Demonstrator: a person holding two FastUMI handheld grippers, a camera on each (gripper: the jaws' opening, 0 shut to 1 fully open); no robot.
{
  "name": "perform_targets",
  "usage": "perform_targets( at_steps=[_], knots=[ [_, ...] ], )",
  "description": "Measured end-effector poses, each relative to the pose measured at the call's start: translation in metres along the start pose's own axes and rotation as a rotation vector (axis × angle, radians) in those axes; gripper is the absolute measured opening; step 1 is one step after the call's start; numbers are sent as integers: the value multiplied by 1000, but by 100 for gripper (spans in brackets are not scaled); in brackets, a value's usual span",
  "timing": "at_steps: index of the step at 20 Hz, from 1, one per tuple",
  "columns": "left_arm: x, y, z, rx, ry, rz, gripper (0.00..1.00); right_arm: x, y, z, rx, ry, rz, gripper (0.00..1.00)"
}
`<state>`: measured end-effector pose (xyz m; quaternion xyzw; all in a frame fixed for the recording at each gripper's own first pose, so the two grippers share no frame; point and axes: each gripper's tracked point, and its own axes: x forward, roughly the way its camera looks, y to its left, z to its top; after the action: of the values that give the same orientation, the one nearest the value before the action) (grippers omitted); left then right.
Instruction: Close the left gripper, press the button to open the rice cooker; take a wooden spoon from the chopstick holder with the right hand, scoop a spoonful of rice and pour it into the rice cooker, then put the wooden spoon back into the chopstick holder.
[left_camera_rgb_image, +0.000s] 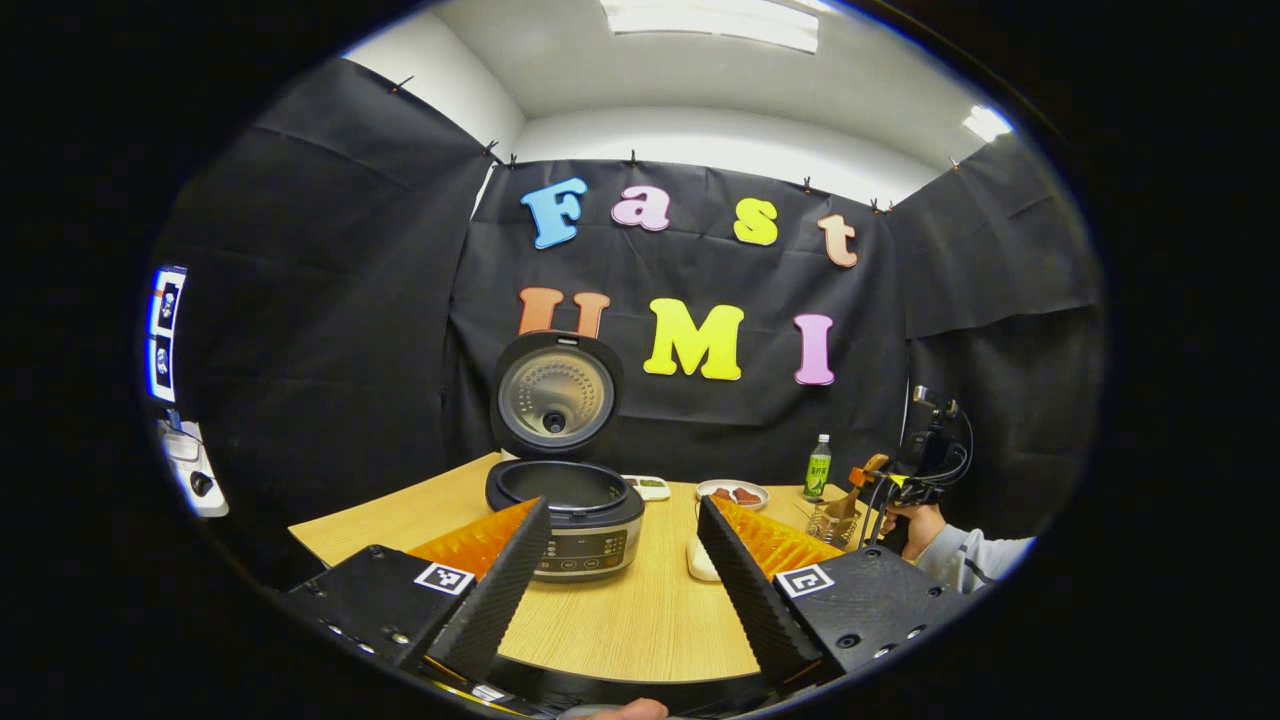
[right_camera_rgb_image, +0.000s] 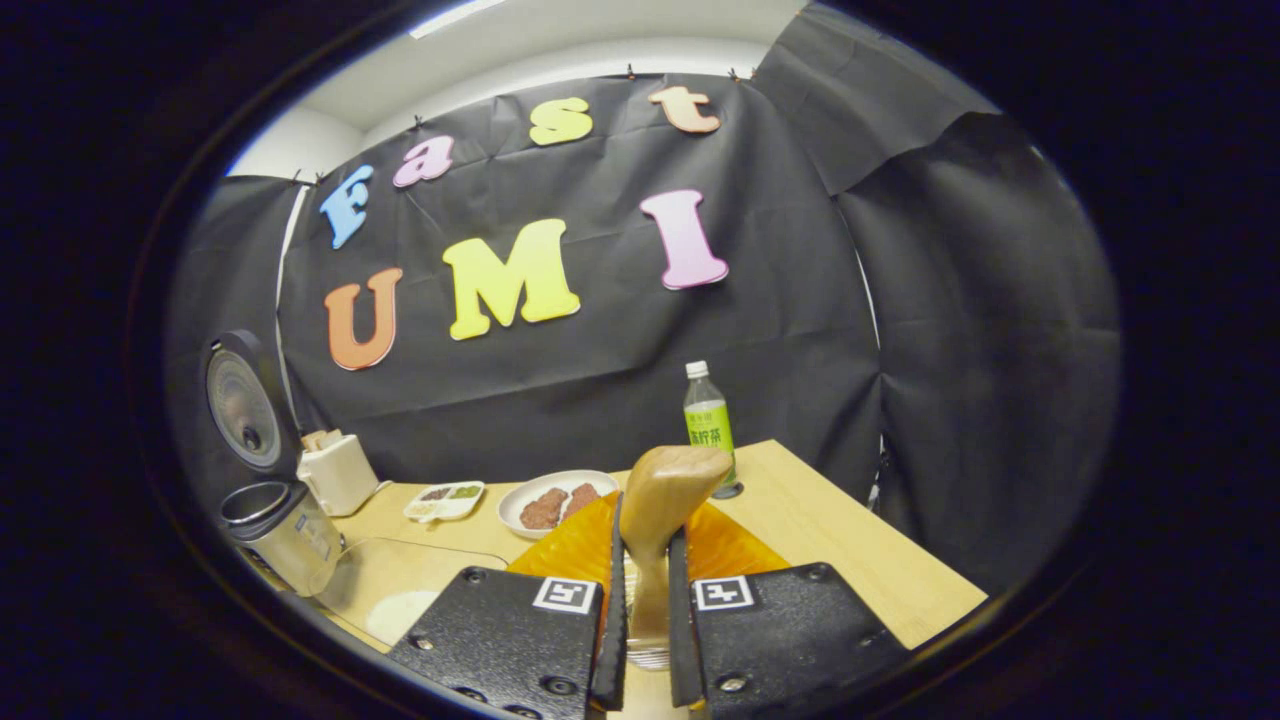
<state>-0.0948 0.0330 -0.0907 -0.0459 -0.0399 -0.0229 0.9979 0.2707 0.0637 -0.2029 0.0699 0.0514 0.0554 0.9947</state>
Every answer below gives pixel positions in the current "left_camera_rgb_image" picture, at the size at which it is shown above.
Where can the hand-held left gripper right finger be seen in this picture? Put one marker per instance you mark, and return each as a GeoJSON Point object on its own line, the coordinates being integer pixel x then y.
{"type": "Point", "coordinates": [750, 600]}

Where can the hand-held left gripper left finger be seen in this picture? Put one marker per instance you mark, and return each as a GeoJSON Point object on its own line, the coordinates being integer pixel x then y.
{"type": "Point", "coordinates": [500, 600]}

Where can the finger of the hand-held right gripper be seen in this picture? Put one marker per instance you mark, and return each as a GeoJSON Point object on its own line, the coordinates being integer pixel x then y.
{"type": "Point", "coordinates": [872, 475]}

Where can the wooden spoon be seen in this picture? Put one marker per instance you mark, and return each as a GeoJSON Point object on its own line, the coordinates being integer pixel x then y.
{"type": "Point", "coordinates": [845, 502]}

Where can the clear rice container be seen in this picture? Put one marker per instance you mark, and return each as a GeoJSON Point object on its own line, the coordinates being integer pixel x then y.
{"type": "Point", "coordinates": [700, 565]}

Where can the dark grey rice cooker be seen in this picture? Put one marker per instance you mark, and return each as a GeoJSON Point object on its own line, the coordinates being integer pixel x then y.
{"type": "Point", "coordinates": [600, 548]}

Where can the green drink bottle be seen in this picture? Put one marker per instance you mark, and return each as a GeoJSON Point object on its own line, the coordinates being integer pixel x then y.
{"type": "Point", "coordinates": [818, 470]}

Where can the white round plate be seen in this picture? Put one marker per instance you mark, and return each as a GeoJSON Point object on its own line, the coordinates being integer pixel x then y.
{"type": "Point", "coordinates": [705, 492]}

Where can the white divided bean dish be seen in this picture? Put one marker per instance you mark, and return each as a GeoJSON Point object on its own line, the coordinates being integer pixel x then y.
{"type": "Point", "coordinates": [652, 488]}

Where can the black backdrop cloth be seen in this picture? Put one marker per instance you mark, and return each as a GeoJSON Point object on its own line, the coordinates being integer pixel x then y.
{"type": "Point", "coordinates": [700, 420]}

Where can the black computer mouse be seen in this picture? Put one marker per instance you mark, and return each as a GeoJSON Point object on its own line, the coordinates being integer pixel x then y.
{"type": "Point", "coordinates": [201, 484]}

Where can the small ceiling light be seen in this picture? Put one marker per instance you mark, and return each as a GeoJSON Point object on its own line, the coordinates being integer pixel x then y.
{"type": "Point", "coordinates": [987, 124]}

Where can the white side desk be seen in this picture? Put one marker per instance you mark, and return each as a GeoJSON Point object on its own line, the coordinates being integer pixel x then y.
{"type": "Point", "coordinates": [190, 460]}

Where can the computer monitor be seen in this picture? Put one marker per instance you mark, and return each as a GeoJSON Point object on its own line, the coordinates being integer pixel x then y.
{"type": "Point", "coordinates": [166, 335]}

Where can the large ceiling light panel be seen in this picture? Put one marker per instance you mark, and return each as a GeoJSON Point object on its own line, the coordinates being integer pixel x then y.
{"type": "Point", "coordinates": [710, 22]}

